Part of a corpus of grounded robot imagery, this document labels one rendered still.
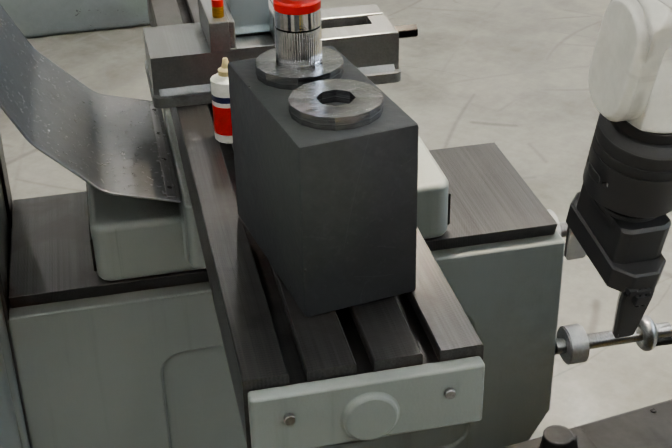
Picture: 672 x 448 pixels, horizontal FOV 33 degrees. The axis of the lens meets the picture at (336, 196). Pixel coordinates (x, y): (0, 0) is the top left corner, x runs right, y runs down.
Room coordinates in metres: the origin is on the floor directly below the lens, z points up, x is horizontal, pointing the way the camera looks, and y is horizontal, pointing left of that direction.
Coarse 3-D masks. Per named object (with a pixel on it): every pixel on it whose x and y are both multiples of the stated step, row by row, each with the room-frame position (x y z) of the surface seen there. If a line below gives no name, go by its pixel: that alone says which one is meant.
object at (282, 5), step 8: (280, 0) 1.07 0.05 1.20; (288, 0) 1.07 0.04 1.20; (304, 0) 1.07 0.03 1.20; (312, 0) 1.07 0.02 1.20; (320, 0) 1.08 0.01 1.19; (280, 8) 1.06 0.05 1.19; (288, 8) 1.06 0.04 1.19; (296, 8) 1.06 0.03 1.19; (304, 8) 1.06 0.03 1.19; (312, 8) 1.06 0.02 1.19
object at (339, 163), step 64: (256, 64) 1.07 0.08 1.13; (320, 64) 1.07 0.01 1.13; (256, 128) 1.03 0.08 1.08; (320, 128) 0.95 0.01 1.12; (384, 128) 0.95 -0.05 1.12; (256, 192) 1.04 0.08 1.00; (320, 192) 0.92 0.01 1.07; (384, 192) 0.94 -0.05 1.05; (320, 256) 0.92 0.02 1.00; (384, 256) 0.94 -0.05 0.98
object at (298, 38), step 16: (288, 16) 1.06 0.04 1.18; (304, 16) 1.06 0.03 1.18; (320, 16) 1.08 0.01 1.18; (288, 32) 1.06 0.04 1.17; (304, 32) 1.06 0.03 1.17; (320, 32) 1.08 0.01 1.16; (288, 48) 1.06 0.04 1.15; (304, 48) 1.06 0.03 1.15; (320, 48) 1.07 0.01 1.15; (288, 64) 1.06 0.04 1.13; (304, 64) 1.06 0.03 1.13
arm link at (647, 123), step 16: (656, 80) 0.84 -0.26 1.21; (656, 96) 0.84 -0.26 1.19; (656, 112) 0.84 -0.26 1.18; (608, 128) 0.88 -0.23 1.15; (624, 128) 0.87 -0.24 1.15; (640, 128) 0.84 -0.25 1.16; (656, 128) 0.84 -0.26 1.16; (608, 144) 0.87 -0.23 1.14; (624, 144) 0.86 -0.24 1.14; (640, 144) 0.85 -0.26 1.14; (656, 144) 0.85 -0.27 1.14; (608, 160) 0.87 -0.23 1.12; (624, 160) 0.85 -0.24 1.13; (640, 160) 0.85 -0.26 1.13; (656, 160) 0.84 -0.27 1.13; (640, 176) 0.85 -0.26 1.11; (656, 176) 0.85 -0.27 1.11
